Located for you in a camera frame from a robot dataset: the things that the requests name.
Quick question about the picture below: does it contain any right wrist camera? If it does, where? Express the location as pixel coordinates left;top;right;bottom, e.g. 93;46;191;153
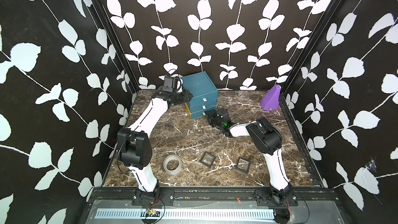
217;108;230;122

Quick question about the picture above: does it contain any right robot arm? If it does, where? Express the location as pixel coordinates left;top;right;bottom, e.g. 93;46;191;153
204;108;293;205

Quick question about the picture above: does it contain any clear tape roll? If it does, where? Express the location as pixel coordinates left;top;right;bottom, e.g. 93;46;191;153
163;154;182;176

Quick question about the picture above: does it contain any white perforated cable tray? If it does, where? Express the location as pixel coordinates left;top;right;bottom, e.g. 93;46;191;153
94;208;275;222

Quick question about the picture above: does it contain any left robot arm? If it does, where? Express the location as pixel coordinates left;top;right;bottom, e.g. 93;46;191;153
117;89;193;197

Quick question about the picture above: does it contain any black front mounting rail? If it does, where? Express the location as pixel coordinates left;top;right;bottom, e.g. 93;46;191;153
90;186;312;207

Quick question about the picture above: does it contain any purple wedge block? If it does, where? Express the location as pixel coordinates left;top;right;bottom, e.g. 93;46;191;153
260;85;281;111

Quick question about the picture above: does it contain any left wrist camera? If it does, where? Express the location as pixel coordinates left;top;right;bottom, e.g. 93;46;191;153
161;76;182;93

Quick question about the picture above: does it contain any small black brooch box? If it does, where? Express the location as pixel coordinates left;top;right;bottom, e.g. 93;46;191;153
200;151;216;168
235;157;251;174

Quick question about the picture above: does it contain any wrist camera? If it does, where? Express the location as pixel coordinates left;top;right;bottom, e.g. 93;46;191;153
161;76;182;93
217;108;230;122

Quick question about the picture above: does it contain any teal three-drawer cabinet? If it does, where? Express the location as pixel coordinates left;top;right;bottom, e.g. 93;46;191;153
181;72;218;119

